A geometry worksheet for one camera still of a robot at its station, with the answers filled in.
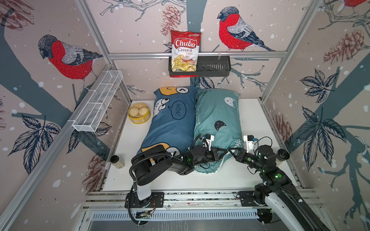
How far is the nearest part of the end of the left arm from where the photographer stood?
2.13 feet

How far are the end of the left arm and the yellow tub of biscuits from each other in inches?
21.4

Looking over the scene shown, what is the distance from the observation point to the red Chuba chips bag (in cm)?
84

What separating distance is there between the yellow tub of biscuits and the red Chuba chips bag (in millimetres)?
366

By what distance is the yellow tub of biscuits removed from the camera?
3.50 feet

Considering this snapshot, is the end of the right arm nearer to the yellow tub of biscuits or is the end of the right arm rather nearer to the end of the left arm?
the end of the left arm

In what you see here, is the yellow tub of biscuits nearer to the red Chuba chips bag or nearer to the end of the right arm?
the red Chuba chips bag

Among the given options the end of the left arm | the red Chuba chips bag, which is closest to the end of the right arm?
the end of the left arm

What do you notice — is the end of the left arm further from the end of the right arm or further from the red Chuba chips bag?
the red Chuba chips bag
